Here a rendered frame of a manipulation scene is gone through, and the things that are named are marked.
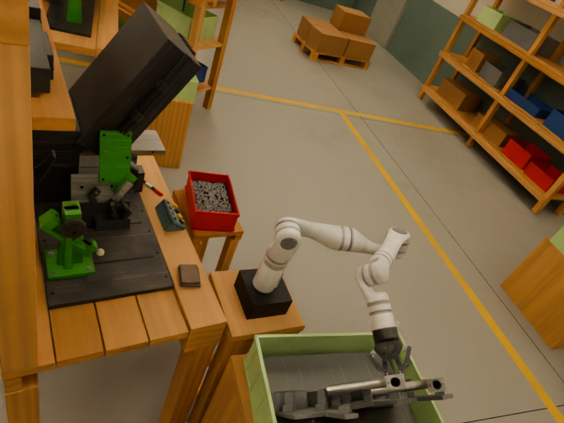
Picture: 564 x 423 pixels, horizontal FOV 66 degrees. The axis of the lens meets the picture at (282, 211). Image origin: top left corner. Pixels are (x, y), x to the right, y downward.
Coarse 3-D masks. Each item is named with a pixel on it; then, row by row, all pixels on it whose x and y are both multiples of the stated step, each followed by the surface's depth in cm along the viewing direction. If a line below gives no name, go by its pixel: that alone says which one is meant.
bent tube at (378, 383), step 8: (384, 376) 125; (392, 376) 125; (400, 376) 124; (336, 384) 141; (344, 384) 140; (352, 384) 139; (360, 384) 138; (368, 384) 138; (376, 384) 137; (384, 384) 136; (392, 384) 126; (400, 384) 123; (328, 392) 140; (336, 392) 140; (344, 392) 139
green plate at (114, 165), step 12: (108, 132) 160; (132, 132) 165; (108, 144) 162; (120, 144) 165; (108, 156) 164; (120, 156) 167; (108, 168) 166; (120, 168) 169; (108, 180) 169; (120, 180) 171
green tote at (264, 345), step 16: (256, 336) 151; (272, 336) 153; (288, 336) 155; (304, 336) 157; (320, 336) 160; (336, 336) 162; (352, 336) 165; (368, 336) 168; (400, 336) 172; (256, 352) 149; (272, 352) 160; (288, 352) 162; (304, 352) 165; (320, 352) 168; (336, 352) 171; (400, 352) 171; (256, 368) 147; (416, 368) 162; (256, 384) 146; (256, 400) 145; (432, 400) 154; (256, 416) 143; (272, 416) 130; (416, 416) 159; (432, 416) 152
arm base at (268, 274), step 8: (264, 256) 162; (264, 264) 162; (272, 264) 159; (280, 264) 159; (256, 272) 169; (264, 272) 163; (272, 272) 162; (280, 272) 163; (256, 280) 168; (264, 280) 165; (272, 280) 165; (256, 288) 169; (264, 288) 168; (272, 288) 169
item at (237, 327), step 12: (216, 276) 180; (228, 276) 182; (216, 288) 175; (228, 288) 177; (228, 300) 172; (228, 312) 168; (240, 312) 170; (288, 312) 178; (228, 324) 164; (240, 324) 166; (252, 324) 167; (264, 324) 169; (276, 324) 171; (288, 324) 173; (300, 324) 175; (228, 336) 163; (240, 336) 162; (252, 336) 165
